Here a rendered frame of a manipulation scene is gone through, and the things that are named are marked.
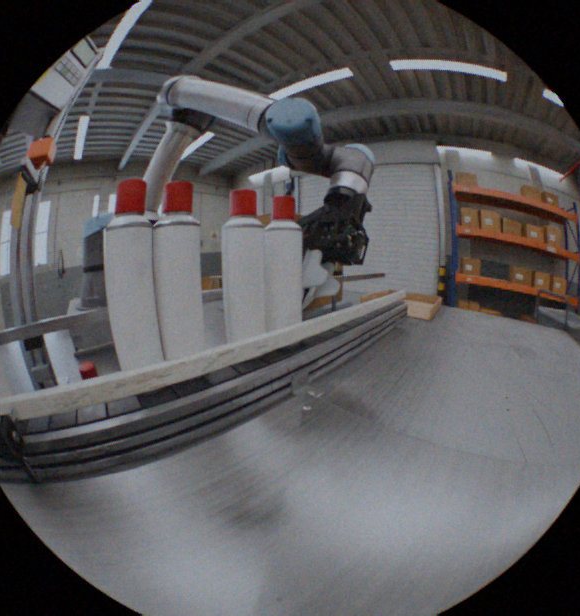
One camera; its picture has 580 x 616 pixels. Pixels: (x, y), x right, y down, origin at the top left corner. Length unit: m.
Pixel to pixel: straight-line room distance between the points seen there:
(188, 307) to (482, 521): 0.29
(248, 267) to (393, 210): 4.23
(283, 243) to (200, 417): 0.22
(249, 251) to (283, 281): 0.06
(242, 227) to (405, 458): 0.26
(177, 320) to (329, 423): 0.16
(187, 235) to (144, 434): 0.19
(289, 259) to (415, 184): 4.26
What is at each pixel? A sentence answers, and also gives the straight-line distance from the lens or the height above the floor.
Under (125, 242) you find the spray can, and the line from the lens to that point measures 0.21.
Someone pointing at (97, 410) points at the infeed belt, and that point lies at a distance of 0.24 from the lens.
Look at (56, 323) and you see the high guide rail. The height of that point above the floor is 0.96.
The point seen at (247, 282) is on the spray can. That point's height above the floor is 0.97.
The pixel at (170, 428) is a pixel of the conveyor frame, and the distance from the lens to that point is 0.23.
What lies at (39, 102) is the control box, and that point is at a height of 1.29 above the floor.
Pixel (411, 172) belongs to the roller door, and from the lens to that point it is 4.58.
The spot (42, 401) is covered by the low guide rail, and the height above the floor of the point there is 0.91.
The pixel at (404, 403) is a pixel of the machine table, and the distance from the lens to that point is 0.31.
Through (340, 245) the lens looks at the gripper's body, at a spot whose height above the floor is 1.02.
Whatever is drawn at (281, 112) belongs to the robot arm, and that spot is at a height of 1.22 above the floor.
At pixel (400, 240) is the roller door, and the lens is 4.30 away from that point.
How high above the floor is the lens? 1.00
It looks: 13 degrees down
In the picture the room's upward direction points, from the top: straight up
